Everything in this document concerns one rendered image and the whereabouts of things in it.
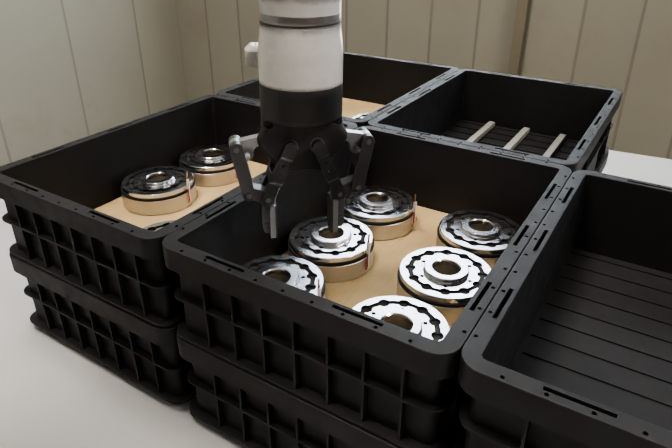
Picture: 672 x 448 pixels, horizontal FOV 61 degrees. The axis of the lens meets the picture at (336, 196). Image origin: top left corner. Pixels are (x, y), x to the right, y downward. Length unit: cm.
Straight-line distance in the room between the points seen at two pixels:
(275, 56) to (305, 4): 5
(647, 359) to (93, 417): 59
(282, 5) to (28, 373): 56
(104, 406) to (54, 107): 215
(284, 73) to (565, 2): 205
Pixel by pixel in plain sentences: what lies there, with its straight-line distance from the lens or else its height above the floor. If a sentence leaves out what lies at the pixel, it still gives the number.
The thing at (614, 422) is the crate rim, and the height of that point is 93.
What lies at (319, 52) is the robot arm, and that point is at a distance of 48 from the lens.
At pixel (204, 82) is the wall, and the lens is 327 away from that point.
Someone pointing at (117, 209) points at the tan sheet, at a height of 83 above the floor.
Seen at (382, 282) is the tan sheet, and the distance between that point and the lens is 66.
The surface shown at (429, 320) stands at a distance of 57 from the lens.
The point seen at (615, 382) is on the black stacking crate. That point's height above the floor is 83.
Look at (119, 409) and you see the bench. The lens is 74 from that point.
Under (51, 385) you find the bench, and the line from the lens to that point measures 80.
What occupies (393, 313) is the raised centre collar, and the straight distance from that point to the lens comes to 56.
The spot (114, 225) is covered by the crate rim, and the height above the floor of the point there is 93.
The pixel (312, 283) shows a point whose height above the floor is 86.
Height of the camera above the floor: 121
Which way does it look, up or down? 26 degrees down
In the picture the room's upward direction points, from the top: straight up
